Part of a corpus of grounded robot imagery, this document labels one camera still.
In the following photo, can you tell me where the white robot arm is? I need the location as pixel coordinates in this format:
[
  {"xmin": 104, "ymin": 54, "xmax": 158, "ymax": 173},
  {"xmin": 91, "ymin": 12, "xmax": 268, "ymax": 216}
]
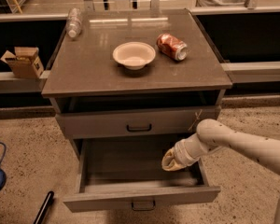
[{"xmin": 161, "ymin": 119, "xmax": 280, "ymax": 224}]

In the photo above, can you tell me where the white paper bowl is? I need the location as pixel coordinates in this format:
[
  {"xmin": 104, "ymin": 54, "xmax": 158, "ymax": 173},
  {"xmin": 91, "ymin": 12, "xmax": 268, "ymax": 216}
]
[{"xmin": 113, "ymin": 42, "xmax": 156, "ymax": 70}]

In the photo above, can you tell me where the open cardboard box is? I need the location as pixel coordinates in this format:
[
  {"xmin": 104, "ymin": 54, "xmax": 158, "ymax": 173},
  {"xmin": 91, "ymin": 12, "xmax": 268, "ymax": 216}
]
[{"xmin": 0, "ymin": 47, "xmax": 44, "ymax": 78}]

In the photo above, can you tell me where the red soda can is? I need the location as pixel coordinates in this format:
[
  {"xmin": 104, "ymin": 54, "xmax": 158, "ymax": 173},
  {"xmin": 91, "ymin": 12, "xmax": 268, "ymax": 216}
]
[{"xmin": 156, "ymin": 34, "xmax": 188, "ymax": 62}]

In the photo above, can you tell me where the clear plastic water bottle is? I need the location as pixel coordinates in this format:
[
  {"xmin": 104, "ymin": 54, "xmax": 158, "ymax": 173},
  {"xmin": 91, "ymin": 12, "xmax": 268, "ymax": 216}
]
[{"xmin": 66, "ymin": 7, "xmax": 82, "ymax": 38}]

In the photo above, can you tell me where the grey drawer cabinet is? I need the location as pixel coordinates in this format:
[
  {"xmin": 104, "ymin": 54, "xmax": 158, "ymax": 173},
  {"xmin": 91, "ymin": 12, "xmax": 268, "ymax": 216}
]
[{"xmin": 42, "ymin": 9, "xmax": 231, "ymax": 154}]

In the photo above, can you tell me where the black rod on floor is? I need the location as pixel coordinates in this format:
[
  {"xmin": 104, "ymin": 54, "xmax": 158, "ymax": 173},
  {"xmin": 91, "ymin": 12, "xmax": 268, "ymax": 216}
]
[{"xmin": 34, "ymin": 190, "xmax": 54, "ymax": 224}]

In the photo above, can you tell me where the grey drawer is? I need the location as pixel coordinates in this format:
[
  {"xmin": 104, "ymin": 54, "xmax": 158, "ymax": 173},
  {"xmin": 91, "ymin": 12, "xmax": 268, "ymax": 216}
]
[
  {"xmin": 56, "ymin": 105, "xmax": 221, "ymax": 139},
  {"xmin": 63, "ymin": 134, "xmax": 220, "ymax": 212}
]

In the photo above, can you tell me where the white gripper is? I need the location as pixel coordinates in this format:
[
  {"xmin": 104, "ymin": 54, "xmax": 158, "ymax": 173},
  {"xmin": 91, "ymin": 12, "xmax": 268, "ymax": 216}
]
[{"xmin": 161, "ymin": 134, "xmax": 208, "ymax": 172}]

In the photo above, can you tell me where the grey top drawer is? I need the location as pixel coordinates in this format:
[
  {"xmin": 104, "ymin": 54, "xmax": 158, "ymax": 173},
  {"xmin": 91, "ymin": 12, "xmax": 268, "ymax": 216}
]
[{"xmin": 56, "ymin": 105, "xmax": 221, "ymax": 139}]

